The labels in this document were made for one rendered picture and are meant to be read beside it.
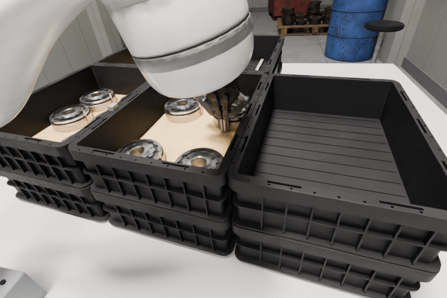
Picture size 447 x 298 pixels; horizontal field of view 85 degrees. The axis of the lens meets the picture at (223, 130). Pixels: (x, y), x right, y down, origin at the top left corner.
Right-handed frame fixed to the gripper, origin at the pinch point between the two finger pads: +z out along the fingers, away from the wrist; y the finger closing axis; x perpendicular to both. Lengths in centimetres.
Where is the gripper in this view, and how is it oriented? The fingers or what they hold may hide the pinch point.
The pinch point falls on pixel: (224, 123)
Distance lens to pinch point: 60.1
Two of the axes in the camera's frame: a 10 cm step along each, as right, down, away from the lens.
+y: -9.5, -1.2, 2.9
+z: 0.6, 8.2, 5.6
